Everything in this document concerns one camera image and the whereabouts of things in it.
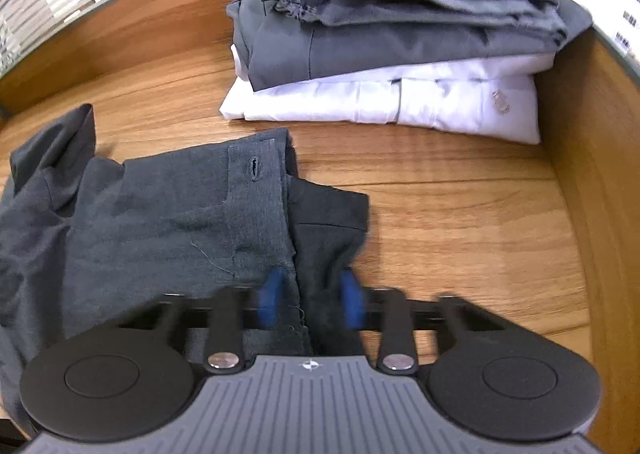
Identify glass and wood desk partition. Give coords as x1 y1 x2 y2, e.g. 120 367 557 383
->
0 0 501 111
495 0 640 454

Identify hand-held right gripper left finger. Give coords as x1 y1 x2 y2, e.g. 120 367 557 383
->
117 268 290 376

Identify grey folded pants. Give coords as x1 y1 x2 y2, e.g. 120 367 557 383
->
226 0 596 93

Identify white folded shirt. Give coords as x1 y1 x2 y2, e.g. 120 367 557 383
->
219 53 544 145

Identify dark grey pants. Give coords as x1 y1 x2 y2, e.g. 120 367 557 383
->
0 104 372 437

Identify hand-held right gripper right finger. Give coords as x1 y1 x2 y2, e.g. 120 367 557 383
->
337 269 502 377

